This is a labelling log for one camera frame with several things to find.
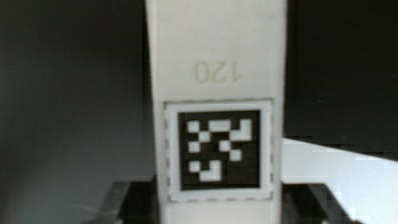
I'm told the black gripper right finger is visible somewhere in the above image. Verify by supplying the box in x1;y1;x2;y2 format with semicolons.
282;183;362;224

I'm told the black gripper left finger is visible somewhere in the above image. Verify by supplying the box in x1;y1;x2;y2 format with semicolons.
96;181;156;224

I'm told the white desk leg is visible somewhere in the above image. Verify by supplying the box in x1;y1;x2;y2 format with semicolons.
145;0;288;224

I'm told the white fiducial marker sheet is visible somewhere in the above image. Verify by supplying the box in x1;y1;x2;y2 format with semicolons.
282;139;398;224

